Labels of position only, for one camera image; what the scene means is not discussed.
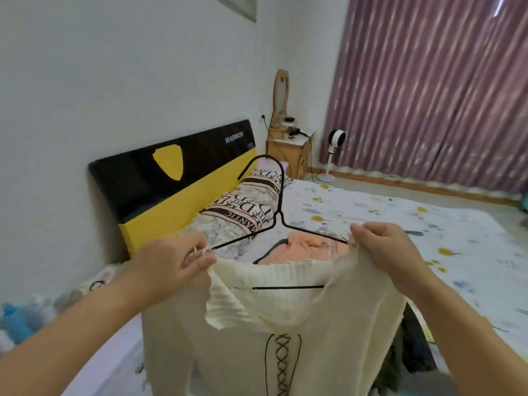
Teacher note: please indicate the person's left hand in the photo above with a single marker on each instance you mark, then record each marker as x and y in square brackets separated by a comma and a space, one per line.
[165, 268]

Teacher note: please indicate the person's right hand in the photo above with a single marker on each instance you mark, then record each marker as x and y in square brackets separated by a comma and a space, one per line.
[392, 255]

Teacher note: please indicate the peach blazer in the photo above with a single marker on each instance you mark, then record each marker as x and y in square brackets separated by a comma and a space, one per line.
[305, 249]

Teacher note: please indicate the cream lace-up knit sweater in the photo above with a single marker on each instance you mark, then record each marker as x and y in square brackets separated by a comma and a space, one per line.
[338, 346]

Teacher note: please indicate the person's right forearm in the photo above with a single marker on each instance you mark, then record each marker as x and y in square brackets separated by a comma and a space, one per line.
[474, 346]

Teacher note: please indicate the person's left forearm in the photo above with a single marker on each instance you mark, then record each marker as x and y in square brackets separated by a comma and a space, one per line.
[62, 350]

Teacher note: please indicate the white leaf print quilt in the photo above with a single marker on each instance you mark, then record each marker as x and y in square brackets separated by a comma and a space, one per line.
[453, 230]

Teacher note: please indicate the white printed pouch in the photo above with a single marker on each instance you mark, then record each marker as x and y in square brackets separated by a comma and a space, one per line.
[99, 280]

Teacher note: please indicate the yellow black bed headboard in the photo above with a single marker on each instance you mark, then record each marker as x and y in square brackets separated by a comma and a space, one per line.
[136, 181]

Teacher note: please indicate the black white printed pillow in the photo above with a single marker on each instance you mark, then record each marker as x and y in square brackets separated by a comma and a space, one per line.
[239, 214]
[268, 181]

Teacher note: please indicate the white standing fan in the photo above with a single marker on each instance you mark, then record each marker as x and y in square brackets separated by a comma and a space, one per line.
[336, 140]

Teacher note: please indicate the white plastic bottle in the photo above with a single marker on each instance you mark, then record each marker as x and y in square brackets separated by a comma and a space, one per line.
[41, 311]

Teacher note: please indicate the wooden cabinet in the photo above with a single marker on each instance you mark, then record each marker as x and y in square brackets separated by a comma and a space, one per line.
[295, 154]

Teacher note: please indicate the black hair dryer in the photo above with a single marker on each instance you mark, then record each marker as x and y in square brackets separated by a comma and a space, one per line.
[298, 132]

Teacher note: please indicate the blue plastic bottle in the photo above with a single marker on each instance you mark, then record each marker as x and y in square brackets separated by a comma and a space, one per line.
[14, 323]

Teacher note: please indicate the purple curtain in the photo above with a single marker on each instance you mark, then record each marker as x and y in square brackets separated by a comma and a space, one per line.
[433, 78]

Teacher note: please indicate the wooden framed mirror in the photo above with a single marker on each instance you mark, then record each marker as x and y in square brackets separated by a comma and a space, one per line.
[281, 92]

